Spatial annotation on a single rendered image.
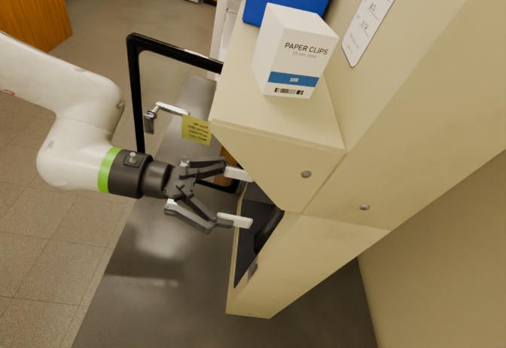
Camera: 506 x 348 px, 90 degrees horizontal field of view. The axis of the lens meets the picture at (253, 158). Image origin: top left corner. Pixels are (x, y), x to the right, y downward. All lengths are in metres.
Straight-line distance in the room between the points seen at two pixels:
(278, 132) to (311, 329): 0.63
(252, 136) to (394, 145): 0.11
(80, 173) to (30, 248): 1.41
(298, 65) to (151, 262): 0.62
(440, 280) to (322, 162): 0.56
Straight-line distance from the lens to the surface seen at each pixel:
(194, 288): 0.72
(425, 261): 0.77
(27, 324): 1.78
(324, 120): 0.24
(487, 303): 0.68
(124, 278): 0.73
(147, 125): 0.68
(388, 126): 0.21
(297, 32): 0.22
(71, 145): 0.56
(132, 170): 0.52
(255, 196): 0.75
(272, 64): 0.22
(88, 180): 0.55
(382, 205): 0.29
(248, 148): 0.21
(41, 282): 1.83
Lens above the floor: 1.63
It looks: 45 degrees down
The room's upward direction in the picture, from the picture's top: 21 degrees clockwise
